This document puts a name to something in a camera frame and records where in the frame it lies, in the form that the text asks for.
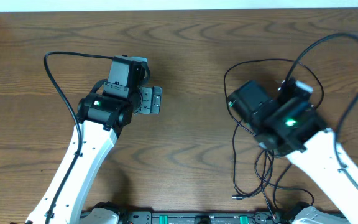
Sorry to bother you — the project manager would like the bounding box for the black USB cable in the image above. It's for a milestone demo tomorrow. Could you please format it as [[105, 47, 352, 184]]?
[[223, 58, 325, 218]]

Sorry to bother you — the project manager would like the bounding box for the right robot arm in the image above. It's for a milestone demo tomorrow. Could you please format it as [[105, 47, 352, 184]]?
[[227, 79, 358, 223]]

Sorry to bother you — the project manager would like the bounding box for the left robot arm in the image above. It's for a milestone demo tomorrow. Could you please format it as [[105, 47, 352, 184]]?
[[26, 55, 162, 223]]

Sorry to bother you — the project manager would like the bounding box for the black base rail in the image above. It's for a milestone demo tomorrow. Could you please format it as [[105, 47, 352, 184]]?
[[79, 202, 347, 224]]

